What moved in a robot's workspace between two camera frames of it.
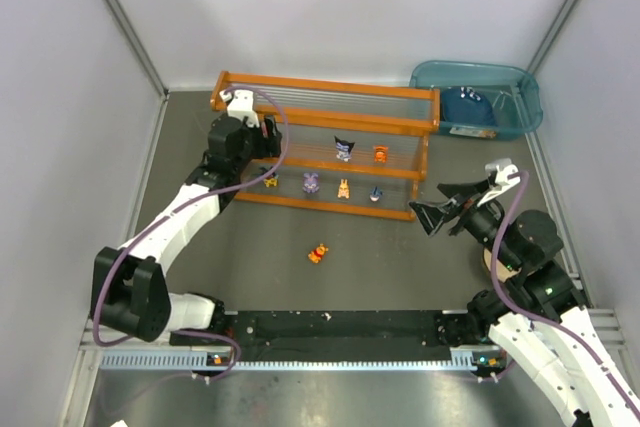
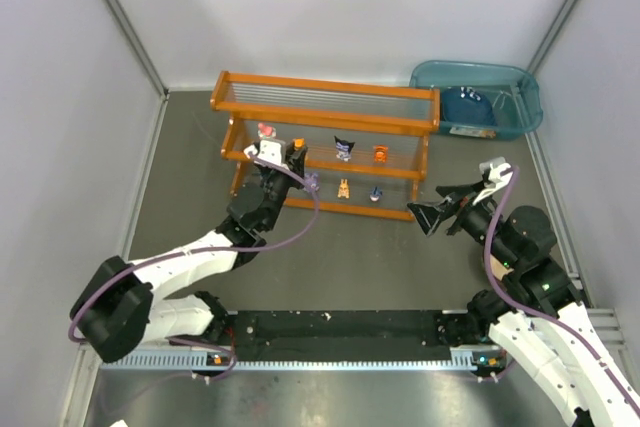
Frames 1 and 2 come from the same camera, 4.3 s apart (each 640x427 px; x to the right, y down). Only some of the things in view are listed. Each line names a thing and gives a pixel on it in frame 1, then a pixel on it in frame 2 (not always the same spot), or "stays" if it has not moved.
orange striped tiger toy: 380,153 stays
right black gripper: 461,209 stays
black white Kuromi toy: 343,149 stays
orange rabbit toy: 343,190 stays
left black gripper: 270,135 to 282,170
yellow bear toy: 318,253 to 298,143
